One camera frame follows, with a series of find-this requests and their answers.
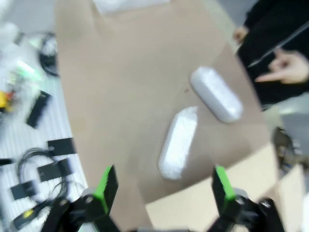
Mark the person left hand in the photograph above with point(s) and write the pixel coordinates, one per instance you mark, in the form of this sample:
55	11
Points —
292	70

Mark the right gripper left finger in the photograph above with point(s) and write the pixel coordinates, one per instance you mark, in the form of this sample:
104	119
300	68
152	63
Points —
101	193

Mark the bubble-wrapped clock rounded ends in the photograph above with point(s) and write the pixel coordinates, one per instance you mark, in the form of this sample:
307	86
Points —
216	96

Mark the person right hand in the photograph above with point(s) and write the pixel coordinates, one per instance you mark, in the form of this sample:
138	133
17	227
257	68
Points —
240	35

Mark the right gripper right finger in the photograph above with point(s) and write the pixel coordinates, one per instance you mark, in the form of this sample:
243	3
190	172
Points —
231	200

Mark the bubble-wrapped clock end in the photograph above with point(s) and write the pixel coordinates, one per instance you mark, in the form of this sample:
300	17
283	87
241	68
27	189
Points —
177	145

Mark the long black slotted bracket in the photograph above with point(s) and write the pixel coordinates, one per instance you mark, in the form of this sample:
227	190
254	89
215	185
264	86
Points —
38	110

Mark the green white connector block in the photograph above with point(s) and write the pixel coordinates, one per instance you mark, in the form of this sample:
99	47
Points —
25	71

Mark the yellow emergency stop box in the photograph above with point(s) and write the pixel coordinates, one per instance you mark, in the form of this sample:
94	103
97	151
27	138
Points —
4	101

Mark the brown cardboard box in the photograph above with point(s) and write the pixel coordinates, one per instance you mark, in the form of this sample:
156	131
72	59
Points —
241	188

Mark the person torso black hoodie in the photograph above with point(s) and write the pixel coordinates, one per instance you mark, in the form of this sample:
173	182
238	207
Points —
277	24

